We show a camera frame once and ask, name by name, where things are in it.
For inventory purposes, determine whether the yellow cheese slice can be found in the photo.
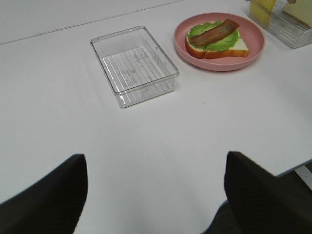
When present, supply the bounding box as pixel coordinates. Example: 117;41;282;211
249;0;276;27

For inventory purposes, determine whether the clear plastic tray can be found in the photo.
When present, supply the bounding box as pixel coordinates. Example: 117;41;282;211
90;26;179;108
248;0;312;48

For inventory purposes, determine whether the green lettuce leaf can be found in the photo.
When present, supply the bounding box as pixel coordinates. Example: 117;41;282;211
186;20;240;52

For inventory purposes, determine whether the clear left plastic tray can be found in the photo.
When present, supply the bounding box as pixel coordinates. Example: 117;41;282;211
90;26;179;108

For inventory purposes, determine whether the bacon strip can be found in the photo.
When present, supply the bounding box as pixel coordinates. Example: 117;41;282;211
189;19;239;46

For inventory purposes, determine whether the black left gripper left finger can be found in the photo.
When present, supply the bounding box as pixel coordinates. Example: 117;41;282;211
0;154;88;234

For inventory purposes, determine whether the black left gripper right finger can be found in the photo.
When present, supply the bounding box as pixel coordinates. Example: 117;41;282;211
204;151;312;234

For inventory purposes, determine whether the pink round plate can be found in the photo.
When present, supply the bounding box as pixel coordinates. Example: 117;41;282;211
174;12;265;71

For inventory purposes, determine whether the clear right plastic tray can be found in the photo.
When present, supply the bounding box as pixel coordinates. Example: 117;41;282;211
248;0;312;48

